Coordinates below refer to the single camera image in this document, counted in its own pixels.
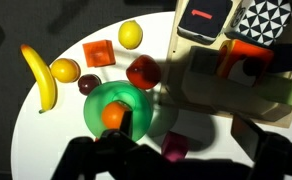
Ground magenta block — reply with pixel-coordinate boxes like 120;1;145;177
160;130;190;163

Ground yellow lemon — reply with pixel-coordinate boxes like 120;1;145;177
117;19;144;51

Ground black white patterned cube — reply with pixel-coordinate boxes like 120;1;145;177
224;0;292;47

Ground green block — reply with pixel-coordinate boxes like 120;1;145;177
252;72;292;107

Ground wooden tray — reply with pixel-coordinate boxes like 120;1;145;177
158;0;292;130

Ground dark cube with red mark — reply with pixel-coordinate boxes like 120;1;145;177
176;0;234;46

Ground dark purple plum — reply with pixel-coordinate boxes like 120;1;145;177
77;73;103;97

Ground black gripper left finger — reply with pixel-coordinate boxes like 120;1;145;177
119;109;134;137

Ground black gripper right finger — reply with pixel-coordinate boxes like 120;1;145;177
230;114;268;162

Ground orange block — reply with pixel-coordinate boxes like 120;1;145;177
82;39;117;69

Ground orange and white cube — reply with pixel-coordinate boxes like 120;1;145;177
215;38;275;88

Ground yellow banana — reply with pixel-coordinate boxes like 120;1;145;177
20;43;59;115

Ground red apple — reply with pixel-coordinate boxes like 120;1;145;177
125;54;163;91

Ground orange fruit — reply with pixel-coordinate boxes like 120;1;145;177
101;101;132;130

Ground yellow round fruit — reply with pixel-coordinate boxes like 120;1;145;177
50;57;82;84

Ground grey cube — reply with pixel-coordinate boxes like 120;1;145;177
189;45;222;77

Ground green plastic bowl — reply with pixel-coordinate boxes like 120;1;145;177
83;79;154;143

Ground dark blue cube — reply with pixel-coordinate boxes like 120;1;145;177
267;42;292;75

